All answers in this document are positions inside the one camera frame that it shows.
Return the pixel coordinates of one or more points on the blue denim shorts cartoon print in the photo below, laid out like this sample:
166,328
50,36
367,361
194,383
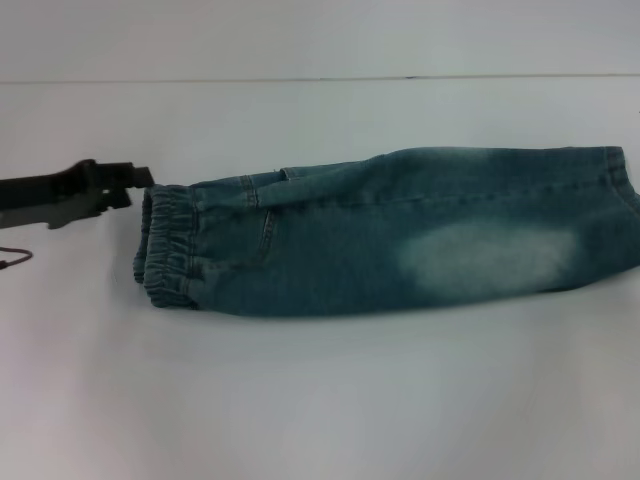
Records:
350,250

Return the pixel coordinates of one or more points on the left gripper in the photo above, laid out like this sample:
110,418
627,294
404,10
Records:
55,195

